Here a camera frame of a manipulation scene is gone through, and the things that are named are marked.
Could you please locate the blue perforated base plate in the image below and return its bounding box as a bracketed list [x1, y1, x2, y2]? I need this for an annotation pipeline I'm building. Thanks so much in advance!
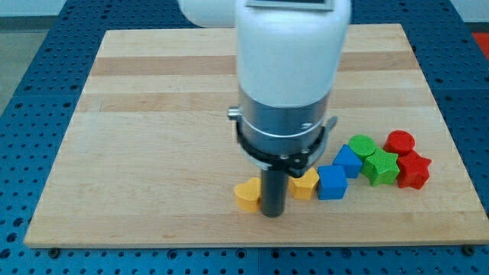
[1, 0, 488, 274]

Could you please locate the green star block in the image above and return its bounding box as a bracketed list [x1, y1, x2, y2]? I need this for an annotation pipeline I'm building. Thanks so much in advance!
[361, 147, 400, 186]

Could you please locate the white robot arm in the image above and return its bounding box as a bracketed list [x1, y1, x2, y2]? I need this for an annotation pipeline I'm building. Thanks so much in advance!
[177, 0, 351, 177]

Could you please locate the red star block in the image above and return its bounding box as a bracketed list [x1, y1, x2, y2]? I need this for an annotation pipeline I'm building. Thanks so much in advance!
[397, 150, 432, 189]

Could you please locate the yellow pentagon block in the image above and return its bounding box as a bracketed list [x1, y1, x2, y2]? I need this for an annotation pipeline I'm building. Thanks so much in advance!
[288, 167, 319, 200]

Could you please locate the green cylinder block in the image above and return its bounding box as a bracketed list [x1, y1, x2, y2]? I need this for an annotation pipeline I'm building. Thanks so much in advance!
[348, 134, 377, 161]

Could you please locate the blue cube block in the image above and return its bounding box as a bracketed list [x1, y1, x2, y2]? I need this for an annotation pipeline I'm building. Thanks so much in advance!
[317, 165, 348, 200]

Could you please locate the blue triangle block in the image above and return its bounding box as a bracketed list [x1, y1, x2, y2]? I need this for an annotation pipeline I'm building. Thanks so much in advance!
[332, 144, 363, 178]

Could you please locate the yellow heart block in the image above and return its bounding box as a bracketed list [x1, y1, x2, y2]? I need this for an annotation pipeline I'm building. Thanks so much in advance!
[234, 177, 261, 212]

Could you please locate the red cylinder block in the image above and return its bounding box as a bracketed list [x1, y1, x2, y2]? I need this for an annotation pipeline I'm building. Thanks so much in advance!
[383, 130, 416, 156]

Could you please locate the wooden board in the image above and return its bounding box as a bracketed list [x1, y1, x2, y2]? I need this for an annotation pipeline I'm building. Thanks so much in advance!
[24, 24, 488, 248]

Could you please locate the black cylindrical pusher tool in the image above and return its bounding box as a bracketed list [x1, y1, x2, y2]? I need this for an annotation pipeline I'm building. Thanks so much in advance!
[261, 170, 288, 218]

